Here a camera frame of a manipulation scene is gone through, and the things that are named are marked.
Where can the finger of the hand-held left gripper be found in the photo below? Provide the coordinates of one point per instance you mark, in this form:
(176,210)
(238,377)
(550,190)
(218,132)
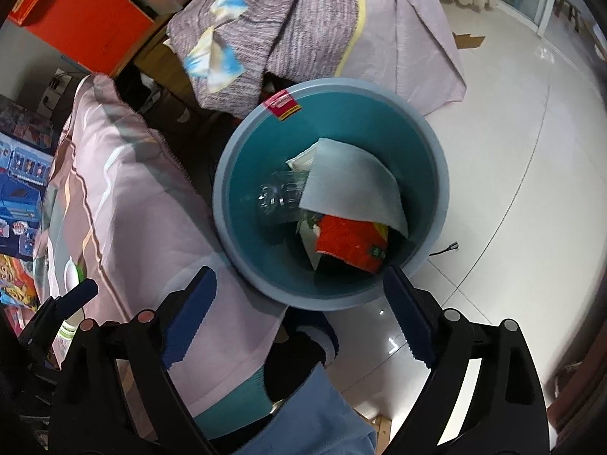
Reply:
(80,294)

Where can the person's foot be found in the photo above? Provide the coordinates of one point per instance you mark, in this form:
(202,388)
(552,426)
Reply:
(294,365)

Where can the white wall socket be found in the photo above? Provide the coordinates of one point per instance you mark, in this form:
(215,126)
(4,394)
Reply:
(59,85)

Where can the teal round waste bin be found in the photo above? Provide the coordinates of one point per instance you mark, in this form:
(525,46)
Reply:
(246,256)

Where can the purple grey cloth bundle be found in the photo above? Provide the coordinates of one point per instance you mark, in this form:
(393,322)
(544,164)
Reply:
(284,23)

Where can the red snack packet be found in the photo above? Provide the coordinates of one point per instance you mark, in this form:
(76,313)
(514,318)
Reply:
(346,241)

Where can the cartoon dog toy box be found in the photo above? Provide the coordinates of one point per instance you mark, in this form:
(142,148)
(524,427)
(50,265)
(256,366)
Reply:
(14,279)

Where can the white paper napkin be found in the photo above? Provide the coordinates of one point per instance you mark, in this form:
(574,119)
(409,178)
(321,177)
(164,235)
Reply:
(351,185)

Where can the blue toy box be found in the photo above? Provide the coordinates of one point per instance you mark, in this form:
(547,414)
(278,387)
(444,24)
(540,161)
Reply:
(19,199)

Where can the green white carton box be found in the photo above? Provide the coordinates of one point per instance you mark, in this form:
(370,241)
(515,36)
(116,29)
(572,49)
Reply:
(308,246)

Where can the pink plaid blanket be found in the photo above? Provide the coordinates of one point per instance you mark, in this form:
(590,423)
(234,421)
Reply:
(142,227)

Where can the pale pink sheet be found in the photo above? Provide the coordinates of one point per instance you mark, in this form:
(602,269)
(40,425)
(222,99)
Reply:
(408,42)

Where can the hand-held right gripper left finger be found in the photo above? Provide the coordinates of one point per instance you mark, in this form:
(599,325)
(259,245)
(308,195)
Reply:
(189,322)

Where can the orange box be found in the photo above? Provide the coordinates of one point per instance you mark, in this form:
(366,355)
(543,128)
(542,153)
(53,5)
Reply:
(95,19)

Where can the person's blue jeans leg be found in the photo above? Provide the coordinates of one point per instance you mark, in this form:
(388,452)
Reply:
(313,417)

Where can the clear plastic water bottle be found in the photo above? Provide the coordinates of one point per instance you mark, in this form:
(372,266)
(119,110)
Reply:
(280,196)

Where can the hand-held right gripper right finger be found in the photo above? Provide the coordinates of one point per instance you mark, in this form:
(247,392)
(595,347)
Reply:
(408,322)

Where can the brown cardboard scrap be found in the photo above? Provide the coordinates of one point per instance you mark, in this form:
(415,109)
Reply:
(467,40)

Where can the dark wooden cabinet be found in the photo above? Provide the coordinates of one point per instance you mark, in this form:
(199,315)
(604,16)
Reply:
(154,57)

